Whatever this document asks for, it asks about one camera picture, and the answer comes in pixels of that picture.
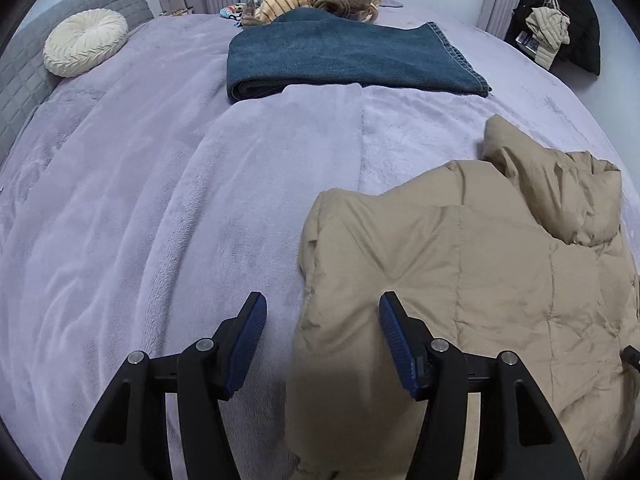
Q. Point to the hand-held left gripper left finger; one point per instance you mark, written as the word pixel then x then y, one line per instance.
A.
pixel 245 345

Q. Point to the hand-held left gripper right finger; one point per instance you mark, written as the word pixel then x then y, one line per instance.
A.
pixel 400 345

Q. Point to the beige puffer jacket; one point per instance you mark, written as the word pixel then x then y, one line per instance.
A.
pixel 475 260

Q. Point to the lavender fleece blanket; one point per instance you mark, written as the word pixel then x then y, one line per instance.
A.
pixel 150 210

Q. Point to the folded blue denim jeans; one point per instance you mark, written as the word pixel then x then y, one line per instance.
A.
pixel 340 55

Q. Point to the colourful printed cloth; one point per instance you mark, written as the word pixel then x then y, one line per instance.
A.
pixel 240 7

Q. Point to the round cream pleated pillow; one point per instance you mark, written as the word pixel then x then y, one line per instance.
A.
pixel 85 42

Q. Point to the grey quilted headboard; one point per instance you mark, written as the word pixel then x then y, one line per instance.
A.
pixel 30 75

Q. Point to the beige hanging puffer vest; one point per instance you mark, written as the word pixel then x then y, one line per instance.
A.
pixel 547 30

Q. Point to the black hanging coat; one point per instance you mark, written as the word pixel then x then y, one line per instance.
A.
pixel 582 20

